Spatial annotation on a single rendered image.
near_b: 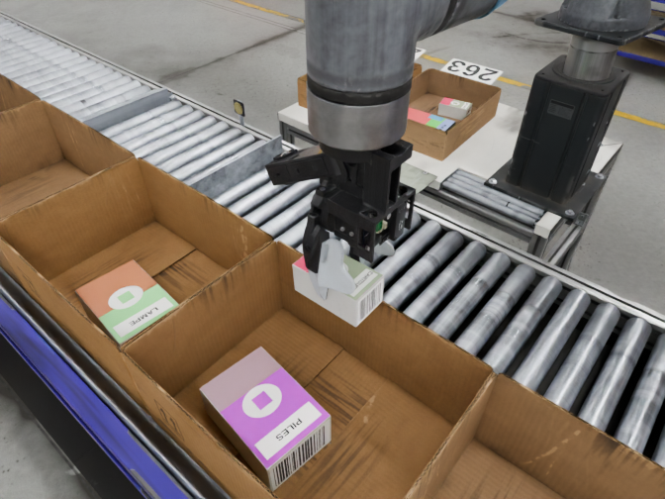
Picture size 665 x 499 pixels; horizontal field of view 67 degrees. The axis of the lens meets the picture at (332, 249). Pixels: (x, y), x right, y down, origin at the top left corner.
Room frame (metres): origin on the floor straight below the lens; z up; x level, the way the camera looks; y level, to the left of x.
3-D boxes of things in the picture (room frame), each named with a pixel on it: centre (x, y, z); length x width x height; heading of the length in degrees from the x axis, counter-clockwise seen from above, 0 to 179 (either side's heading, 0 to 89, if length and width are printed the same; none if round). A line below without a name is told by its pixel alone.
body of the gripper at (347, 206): (0.41, -0.03, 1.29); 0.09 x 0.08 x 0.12; 50
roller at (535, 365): (0.60, -0.41, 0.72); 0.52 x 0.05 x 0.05; 140
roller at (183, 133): (1.44, 0.58, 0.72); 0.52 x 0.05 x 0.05; 140
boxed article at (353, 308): (0.43, -0.01, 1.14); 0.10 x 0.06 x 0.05; 50
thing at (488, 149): (1.54, -0.37, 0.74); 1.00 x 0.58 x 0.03; 49
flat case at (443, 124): (1.49, -0.29, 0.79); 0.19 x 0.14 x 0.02; 55
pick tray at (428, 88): (1.56, -0.35, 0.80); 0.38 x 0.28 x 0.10; 141
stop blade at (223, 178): (1.20, 0.31, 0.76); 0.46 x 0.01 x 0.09; 140
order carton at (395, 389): (0.38, 0.04, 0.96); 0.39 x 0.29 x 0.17; 50
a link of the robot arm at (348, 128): (0.42, -0.02, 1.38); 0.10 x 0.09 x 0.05; 140
